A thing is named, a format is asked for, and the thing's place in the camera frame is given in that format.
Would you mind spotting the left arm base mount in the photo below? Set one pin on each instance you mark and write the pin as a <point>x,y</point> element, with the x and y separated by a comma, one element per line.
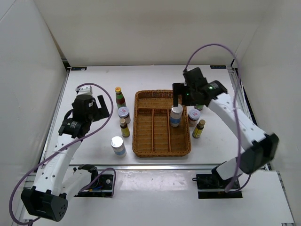
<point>103,182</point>

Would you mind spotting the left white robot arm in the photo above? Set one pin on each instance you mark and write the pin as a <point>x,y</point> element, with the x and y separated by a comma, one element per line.
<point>48,198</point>

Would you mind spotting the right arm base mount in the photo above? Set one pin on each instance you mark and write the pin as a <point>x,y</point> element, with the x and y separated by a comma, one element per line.
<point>209,187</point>

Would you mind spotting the left small yellow bottle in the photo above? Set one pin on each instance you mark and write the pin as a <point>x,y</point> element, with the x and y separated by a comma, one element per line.
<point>124,128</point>

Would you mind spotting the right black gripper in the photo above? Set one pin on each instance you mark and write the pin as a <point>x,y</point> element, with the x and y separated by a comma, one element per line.
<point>179,89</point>

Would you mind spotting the right white-lid jar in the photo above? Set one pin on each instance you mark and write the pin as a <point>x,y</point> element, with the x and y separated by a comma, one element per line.
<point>193,117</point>

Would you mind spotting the left green sauce bottle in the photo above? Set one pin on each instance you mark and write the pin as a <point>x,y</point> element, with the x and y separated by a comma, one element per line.
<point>120,100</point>

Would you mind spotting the right green sauce bottle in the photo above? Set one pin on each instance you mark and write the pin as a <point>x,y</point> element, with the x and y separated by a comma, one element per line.
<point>199,107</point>

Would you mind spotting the silver-top shaker bottle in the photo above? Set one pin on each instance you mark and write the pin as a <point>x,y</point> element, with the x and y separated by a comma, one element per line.
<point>175,115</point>
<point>118,146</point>

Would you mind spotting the woven wicker basket tray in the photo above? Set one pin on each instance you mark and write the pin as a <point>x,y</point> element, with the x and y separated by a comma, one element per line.
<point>153,135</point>

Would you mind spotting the right small yellow bottle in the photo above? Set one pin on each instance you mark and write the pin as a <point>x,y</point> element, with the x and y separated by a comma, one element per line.
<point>198,129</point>

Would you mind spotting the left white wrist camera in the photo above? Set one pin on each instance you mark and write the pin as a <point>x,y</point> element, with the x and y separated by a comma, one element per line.
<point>84,90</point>

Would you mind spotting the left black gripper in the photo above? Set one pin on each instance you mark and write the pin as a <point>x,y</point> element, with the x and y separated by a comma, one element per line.
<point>101,112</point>

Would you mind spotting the left white-lid jar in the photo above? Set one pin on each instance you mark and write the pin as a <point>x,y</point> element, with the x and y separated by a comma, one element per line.
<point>123,112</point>

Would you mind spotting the white-lid jar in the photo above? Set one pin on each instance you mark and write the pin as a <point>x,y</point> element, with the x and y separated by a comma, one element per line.
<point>193,117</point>
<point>123,112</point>

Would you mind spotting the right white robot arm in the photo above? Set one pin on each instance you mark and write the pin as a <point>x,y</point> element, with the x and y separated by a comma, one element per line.
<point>255,147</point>

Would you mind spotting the small yellow bottle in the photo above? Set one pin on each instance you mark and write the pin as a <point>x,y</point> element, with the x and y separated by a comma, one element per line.
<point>124,128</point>
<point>198,129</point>

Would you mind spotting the green sauce bottle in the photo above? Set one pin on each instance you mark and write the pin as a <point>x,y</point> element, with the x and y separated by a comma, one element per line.
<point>199,107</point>
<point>120,100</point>

